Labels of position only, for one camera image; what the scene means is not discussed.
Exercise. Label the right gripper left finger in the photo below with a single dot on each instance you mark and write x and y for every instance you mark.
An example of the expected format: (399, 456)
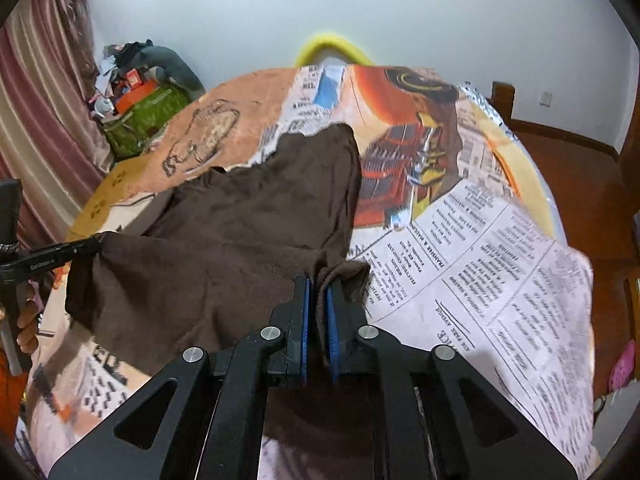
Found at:
(202, 415)

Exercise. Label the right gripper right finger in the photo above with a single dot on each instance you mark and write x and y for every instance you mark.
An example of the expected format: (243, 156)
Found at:
(434, 415)

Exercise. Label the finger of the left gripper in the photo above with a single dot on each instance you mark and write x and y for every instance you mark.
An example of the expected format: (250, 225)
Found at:
(88, 246)

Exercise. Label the dark brown t-shirt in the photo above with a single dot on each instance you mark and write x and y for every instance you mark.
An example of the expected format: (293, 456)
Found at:
(226, 250)

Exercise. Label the orange sleeve forearm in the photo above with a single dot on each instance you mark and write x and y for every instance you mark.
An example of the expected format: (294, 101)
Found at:
(11, 394)

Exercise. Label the person's left hand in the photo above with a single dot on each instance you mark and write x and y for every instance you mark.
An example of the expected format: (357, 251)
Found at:
(27, 322)

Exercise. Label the striped pink curtain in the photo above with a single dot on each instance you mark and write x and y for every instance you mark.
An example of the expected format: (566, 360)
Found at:
(48, 140)

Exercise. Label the green patterned storage bin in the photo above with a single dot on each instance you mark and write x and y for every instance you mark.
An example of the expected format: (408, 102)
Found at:
(129, 133)

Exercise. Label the orange box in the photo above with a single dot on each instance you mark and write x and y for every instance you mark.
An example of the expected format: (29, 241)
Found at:
(134, 96)

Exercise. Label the printed newspaper pattern bed sheet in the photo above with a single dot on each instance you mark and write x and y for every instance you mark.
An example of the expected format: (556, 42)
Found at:
(451, 223)

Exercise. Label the grey stuffed toy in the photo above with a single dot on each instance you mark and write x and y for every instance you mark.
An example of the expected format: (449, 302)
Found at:
(166, 67)

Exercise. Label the pink object on floor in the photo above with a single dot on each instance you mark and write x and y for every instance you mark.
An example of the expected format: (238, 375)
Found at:
(621, 372)

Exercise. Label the wooden bed post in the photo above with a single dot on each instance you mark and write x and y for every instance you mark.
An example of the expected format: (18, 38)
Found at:
(502, 99)

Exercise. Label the white wall socket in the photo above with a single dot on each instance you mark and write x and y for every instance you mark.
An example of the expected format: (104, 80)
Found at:
(545, 99)

